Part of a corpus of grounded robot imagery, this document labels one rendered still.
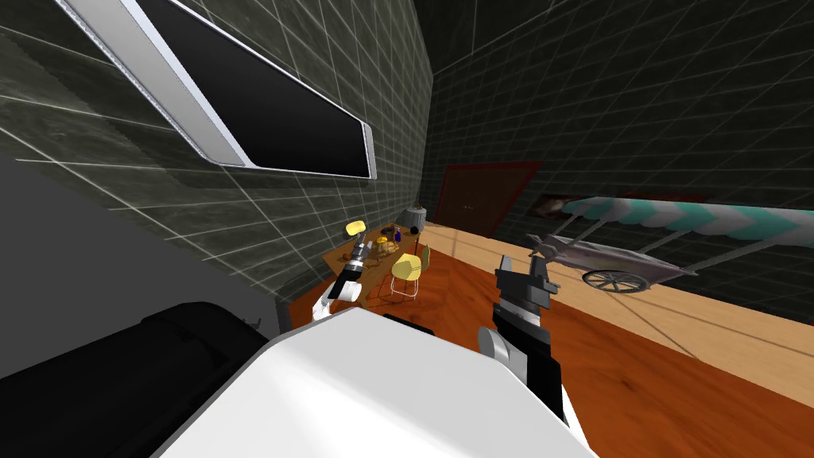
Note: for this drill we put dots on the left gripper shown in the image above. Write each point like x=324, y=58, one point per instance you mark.
x=360, y=253

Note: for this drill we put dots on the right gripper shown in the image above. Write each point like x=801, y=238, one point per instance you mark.
x=520, y=292

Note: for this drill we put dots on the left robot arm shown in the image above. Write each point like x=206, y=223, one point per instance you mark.
x=347, y=291

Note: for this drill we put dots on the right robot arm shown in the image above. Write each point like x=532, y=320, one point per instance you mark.
x=533, y=362

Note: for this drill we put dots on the brown wooden table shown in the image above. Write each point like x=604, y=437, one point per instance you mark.
x=375, y=261

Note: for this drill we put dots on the yellow chair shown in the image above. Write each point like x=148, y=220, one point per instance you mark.
x=406, y=267

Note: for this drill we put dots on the dark red door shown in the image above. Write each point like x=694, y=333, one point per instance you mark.
x=483, y=197

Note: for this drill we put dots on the cart with striped awning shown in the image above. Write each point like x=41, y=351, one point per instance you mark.
x=636, y=257

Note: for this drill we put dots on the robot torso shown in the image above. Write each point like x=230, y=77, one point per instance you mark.
x=356, y=394

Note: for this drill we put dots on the dark wall picture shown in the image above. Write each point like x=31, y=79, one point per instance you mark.
x=551, y=206

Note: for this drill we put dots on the white-framed black wall screen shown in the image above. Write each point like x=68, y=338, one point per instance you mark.
x=267, y=108

